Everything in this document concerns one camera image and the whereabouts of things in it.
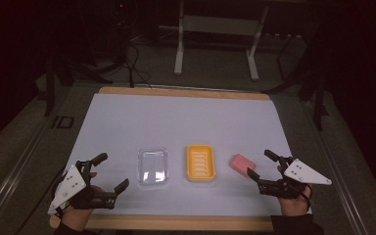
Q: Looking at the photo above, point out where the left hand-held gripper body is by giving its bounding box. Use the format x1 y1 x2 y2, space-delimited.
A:
47 159 118 212

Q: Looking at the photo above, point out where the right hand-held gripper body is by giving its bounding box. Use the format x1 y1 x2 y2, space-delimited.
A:
257 156 333 201

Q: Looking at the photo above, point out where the pink soap bar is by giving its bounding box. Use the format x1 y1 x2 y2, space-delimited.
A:
229 153 257 178

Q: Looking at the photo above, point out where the clear plastic container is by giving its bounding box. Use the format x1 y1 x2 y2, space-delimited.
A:
137 147 170 187

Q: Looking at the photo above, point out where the yellow soap dish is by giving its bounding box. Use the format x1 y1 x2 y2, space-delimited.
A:
185 144 217 182

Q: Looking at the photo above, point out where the person's left hand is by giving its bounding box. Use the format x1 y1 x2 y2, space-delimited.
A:
60 171 107 231

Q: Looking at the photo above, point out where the person's right hand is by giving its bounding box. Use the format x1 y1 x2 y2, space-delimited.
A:
276 165 313 217

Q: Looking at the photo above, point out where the black tripod stand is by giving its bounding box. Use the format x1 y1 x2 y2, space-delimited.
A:
261 30 330 132
43 53 114 118

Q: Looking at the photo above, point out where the white table mat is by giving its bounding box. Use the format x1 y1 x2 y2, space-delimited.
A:
47 92 313 217

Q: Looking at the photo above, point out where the metal floor rail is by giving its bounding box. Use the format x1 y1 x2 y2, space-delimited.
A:
0 121 57 229
305 102 370 235

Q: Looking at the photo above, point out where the black floor bracket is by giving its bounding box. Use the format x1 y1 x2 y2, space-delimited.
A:
51 115 75 129

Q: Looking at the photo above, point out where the black floor cable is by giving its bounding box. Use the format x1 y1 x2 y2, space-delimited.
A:
122 41 154 89

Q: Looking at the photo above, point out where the white metal desk frame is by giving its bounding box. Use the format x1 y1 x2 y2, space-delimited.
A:
158 0 270 82

